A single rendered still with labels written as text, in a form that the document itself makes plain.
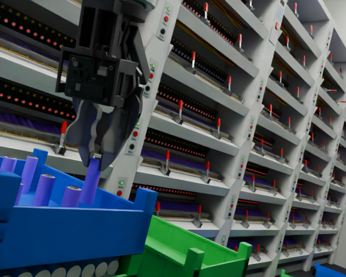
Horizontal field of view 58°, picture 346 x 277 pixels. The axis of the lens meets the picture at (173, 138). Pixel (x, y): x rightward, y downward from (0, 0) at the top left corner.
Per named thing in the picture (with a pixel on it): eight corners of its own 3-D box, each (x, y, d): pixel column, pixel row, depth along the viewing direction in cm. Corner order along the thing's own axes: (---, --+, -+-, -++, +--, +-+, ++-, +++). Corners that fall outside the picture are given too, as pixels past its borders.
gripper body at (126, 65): (51, 97, 36) (66, -15, 33) (87, 95, 44) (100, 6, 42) (113, 112, 35) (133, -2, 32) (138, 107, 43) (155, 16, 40)
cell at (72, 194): (70, 245, 35) (86, 189, 35) (55, 247, 33) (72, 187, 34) (61, 239, 36) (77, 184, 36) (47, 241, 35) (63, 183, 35)
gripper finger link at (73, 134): (48, 167, 39) (63, 96, 37) (72, 157, 45) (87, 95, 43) (70, 176, 39) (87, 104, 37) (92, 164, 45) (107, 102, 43)
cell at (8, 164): (7, 201, 46) (20, 158, 46) (-6, 200, 45) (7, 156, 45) (2, 198, 47) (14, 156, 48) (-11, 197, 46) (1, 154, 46)
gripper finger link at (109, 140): (84, 179, 39) (90, 105, 37) (104, 167, 44) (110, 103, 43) (107, 184, 38) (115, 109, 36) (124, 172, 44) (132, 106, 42)
